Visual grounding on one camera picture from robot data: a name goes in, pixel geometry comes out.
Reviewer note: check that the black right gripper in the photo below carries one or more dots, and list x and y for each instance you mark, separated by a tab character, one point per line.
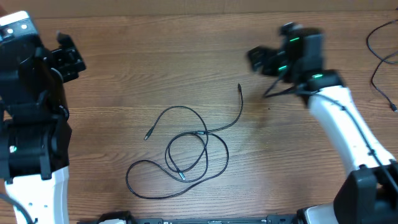
263	58

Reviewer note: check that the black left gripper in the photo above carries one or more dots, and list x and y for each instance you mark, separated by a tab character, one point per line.
68	58

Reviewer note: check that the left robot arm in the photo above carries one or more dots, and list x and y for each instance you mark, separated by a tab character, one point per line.
35	133

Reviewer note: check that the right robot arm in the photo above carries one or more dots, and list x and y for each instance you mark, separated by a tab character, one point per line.
369	193

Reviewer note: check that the brown cardboard wall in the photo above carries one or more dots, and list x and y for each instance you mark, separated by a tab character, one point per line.
93	8

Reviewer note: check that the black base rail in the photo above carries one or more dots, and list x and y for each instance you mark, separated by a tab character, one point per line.
126	217

